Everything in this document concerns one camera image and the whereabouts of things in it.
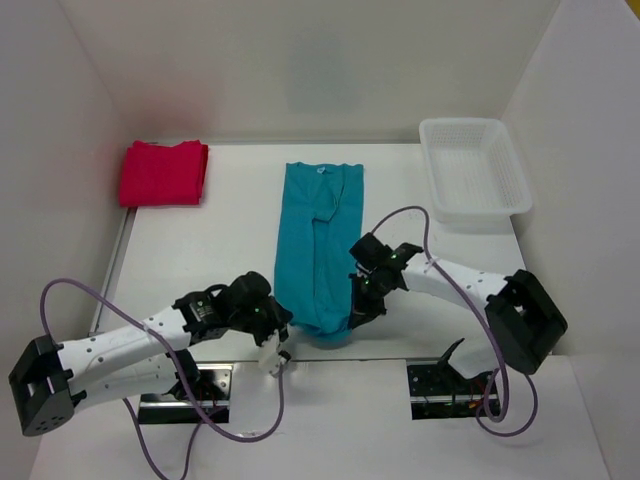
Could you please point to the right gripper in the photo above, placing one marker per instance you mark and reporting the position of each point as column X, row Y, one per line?
column 362, row 309

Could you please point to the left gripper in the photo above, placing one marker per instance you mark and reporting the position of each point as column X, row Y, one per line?
column 279, row 319

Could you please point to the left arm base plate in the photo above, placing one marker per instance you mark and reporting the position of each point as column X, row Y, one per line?
column 212, row 392

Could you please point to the teal t-shirt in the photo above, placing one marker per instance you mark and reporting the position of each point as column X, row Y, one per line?
column 320, row 220

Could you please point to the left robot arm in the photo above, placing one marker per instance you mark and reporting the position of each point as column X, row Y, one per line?
column 52, row 381

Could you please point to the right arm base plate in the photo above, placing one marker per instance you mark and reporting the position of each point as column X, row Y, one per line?
column 438, row 392

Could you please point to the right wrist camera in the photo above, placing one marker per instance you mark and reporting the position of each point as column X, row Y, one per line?
column 369, row 252

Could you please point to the pink t-shirt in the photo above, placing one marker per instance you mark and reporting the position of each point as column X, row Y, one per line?
column 163, row 176

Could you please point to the white plastic basket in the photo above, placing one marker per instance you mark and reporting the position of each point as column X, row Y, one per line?
column 475, row 174

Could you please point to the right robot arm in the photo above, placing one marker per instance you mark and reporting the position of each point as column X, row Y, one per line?
column 522, row 322

